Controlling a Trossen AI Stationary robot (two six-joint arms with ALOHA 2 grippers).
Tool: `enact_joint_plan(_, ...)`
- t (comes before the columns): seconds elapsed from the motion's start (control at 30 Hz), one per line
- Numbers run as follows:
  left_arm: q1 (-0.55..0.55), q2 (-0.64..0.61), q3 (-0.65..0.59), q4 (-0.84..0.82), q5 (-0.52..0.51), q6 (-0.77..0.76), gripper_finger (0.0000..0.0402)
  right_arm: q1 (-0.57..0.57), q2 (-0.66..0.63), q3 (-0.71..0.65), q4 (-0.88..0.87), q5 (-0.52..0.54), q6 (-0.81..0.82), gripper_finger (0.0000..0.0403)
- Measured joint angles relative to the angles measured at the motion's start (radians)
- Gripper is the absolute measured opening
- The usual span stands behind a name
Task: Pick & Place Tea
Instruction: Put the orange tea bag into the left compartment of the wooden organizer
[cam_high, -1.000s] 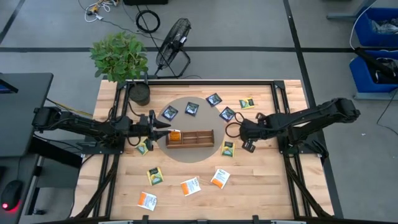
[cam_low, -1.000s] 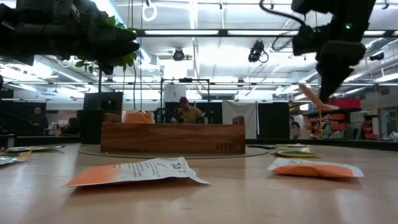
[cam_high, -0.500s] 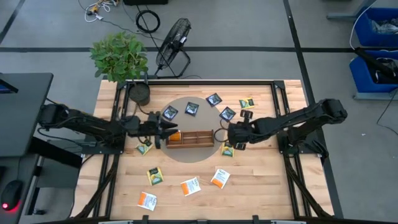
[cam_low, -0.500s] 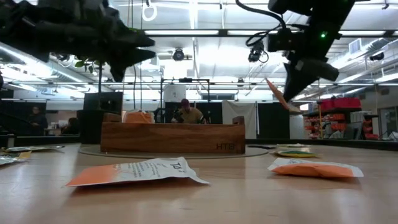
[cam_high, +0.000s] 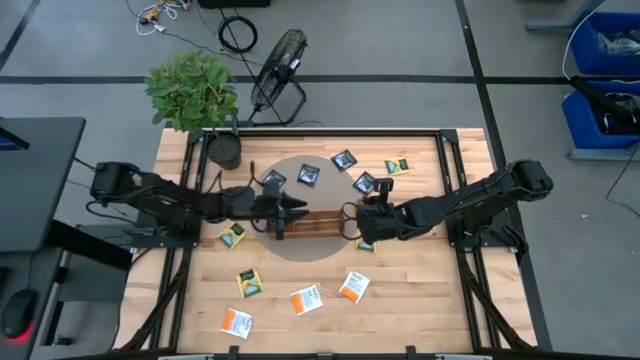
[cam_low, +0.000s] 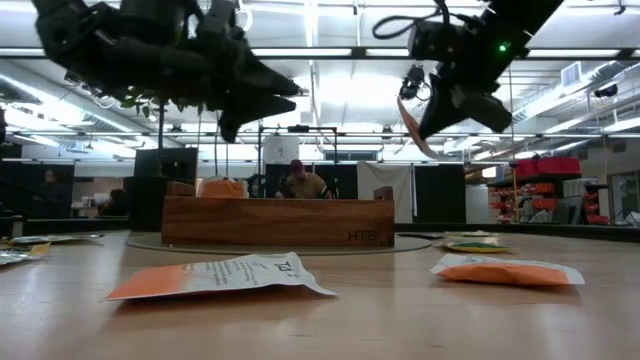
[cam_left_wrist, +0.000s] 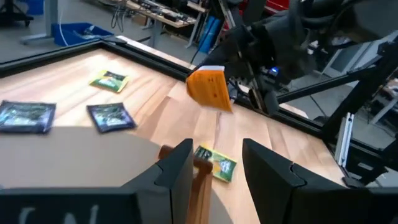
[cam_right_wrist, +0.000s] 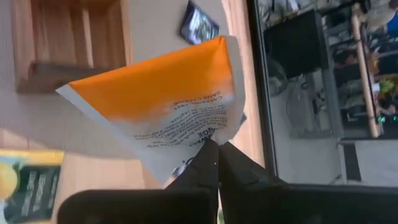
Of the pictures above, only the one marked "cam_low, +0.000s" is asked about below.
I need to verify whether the white air vent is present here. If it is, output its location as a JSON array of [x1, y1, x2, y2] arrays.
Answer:
[[559, 61, 582, 89]]

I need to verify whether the black overhead camera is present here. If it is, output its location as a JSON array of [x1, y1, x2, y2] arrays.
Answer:
[[398, 63, 434, 103]]

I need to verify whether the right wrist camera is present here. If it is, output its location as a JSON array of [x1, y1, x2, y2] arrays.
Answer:
[[407, 20, 454, 64]]

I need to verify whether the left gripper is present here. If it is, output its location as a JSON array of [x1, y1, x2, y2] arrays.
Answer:
[[159, 37, 305, 145]]

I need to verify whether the black partition panel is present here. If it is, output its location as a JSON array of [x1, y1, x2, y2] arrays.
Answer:
[[413, 163, 467, 225]]

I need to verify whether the orange white tea packet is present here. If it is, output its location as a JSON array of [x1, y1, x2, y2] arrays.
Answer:
[[396, 96, 441, 160], [197, 177, 247, 200], [429, 253, 586, 287], [103, 251, 339, 302]]

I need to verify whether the black stand frame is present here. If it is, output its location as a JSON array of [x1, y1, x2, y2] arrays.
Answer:
[[257, 124, 340, 200]]

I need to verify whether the round grey mat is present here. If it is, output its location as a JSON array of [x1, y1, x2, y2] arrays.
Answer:
[[124, 232, 434, 257]]

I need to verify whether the shelf with red bins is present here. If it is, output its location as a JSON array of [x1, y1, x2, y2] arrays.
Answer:
[[487, 156, 612, 226]]

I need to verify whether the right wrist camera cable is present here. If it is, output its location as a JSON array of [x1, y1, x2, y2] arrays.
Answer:
[[371, 0, 451, 41]]

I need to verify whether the black monitor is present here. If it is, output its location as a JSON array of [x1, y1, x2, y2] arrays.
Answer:
[[133, 147, 199, 184]]

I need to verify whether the white cloth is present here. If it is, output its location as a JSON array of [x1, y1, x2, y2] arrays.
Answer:
[[357, 160, 416, 225]]

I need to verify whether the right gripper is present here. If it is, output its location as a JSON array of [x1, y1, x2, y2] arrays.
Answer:
[[418, 54, 514, 140]]

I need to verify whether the potted green plant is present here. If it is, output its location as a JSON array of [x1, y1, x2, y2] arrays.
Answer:
[[118, 88, 207, 233]]

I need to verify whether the white board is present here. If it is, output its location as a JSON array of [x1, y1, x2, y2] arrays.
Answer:
[[263, 135, 300, 165]]

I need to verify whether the person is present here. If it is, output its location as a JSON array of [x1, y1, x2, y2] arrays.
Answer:
[[274, 158, 332, 200], [99, 188, 129, 219], [37, 168, 71, 219]]

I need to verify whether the wooden tea organizer box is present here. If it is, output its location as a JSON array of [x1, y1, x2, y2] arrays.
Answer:
[[160, 185, 396, 248]]

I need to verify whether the yellow green tea packet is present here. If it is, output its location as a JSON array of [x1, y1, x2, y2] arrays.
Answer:
[[444, 229, 499, 239], [7, 233, 105, 246], [0, 242, 52, 267], [439, 240, 512, 255]]

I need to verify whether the yellow pole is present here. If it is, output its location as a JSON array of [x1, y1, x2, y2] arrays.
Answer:
[[508, 159, 522, 225]]

